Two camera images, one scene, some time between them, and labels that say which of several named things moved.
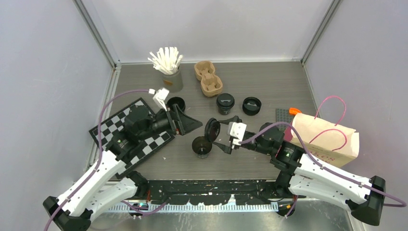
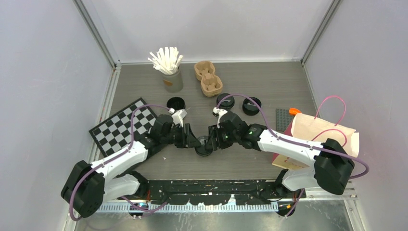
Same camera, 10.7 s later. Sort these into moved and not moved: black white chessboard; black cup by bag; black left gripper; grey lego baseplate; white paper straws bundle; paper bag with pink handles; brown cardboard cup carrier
Moved: paper bag with pink handles; black left gripper
Not moved: white paper straws bundle; black white chessboard; black cup by bag; brown cardboard cup carrier; grey lego baseplate
